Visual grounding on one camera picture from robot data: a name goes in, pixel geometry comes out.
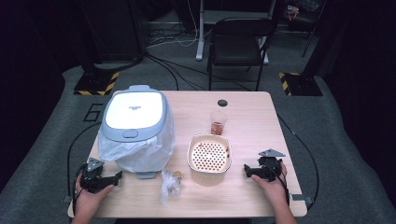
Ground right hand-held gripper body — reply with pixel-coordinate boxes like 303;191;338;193
257;148;286;183

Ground black folding chair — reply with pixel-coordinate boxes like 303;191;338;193
206;17;278;91

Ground clear plastic cup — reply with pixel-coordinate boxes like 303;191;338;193
209;110;229;136

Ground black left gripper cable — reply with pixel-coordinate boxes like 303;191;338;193
66;121;103;216

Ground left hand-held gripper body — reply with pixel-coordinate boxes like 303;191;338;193
79;157;110;194

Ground clear plastic wrapper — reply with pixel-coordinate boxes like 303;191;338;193
159;168;184;206

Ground white floor cable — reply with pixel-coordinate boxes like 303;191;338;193
146;0;200;49

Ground white plastic bin liner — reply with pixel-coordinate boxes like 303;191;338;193
97;104;177;174

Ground white and grey trash can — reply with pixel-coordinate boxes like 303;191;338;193
98;84;176;180

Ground person's right hand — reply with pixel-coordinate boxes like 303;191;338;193
250;161;289;206

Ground black floor cables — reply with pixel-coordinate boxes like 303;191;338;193
145;53;251;92

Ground person's left hand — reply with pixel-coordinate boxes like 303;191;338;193
74;174;115;216

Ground white perforated strainer basket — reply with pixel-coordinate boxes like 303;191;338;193
187;133;233;188

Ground hazard-striped black stand base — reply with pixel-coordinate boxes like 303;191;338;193
73;71;120;97
277;71;324;97

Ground white desk frame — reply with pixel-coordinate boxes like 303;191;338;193
194;0;277;65

